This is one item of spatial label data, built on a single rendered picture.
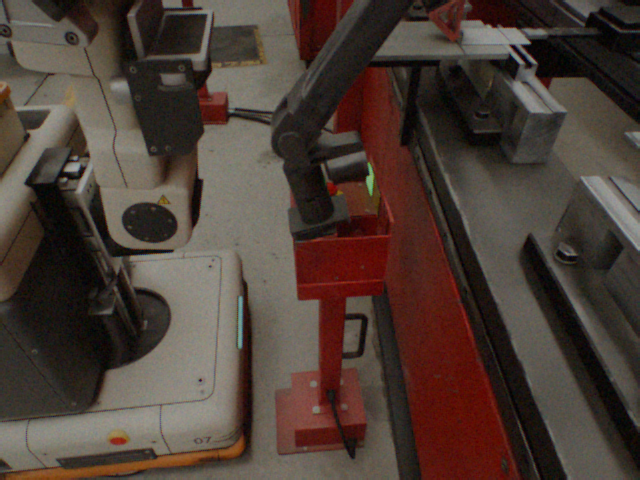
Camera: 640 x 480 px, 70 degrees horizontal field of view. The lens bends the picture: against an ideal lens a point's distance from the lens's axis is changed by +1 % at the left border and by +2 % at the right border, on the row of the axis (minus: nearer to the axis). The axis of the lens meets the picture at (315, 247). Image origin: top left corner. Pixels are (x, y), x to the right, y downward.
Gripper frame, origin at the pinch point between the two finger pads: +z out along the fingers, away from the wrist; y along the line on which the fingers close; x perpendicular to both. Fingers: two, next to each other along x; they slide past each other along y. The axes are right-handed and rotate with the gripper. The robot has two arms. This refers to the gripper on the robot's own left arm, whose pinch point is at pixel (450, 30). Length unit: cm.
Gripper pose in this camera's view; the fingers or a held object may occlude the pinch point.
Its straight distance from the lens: 97.8
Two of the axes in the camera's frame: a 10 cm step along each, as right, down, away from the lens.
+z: 4.6, 6.5, 6.1
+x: -8.9, 3.4, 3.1
